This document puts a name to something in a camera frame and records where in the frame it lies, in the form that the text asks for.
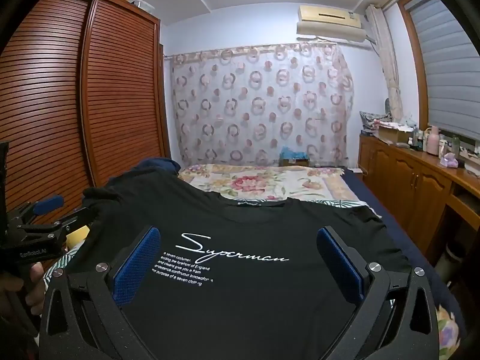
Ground wooden sideboard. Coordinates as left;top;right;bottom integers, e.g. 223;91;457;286
358;133;480;267

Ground dark bin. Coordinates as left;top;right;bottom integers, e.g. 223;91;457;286
437;240;467;275

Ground blue cloth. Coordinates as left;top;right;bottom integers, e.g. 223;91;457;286
280;146;309;160

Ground leaf-print bedspread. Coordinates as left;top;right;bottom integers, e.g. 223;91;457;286
41;199;383;289

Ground cream air conditioner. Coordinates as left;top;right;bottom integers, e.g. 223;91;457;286
296;5;366;44

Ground tied beige window curtain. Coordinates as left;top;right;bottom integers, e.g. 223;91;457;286
365;5;404;121

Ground open cardboard box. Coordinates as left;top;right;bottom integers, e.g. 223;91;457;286
378;124;413;144

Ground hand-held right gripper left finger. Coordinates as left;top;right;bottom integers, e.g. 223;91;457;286
39;226;162;360

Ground grey window blind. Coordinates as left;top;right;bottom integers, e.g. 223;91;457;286
409;0;480;143

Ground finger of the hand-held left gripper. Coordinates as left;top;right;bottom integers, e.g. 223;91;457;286
17;207;99;241
11;195;65;226

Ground circle-patterned sheer curtain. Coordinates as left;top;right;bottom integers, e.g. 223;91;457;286
170;43;355;167

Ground pink bottle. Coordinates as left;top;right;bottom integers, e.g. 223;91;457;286
427;125;440;155

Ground navy blue garment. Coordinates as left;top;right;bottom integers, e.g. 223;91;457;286
135;157;182;176

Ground purple tissue box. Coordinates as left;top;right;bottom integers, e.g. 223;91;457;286
439;154;466;168

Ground purple floral cloth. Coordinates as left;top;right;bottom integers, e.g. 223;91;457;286
434;305;459;350

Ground wooden window frame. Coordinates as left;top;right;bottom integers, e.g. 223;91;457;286
397;0;480;151

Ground floral blanket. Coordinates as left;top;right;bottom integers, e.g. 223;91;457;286
178;163;361;207

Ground person's left hand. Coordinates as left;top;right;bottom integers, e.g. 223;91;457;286
0;260;47;310

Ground group of cosmetic bottles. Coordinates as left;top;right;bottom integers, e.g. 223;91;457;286
412;127;427;151

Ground assorted desk clutter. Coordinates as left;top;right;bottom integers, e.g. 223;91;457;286
459;145;480;166

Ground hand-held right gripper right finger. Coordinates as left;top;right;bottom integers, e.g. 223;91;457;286
316;226;439;360

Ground black printed t-shirt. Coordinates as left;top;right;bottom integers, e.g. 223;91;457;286
64;178;413;360

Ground wooden louvered wardrobe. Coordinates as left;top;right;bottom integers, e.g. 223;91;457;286
0;0;171;229

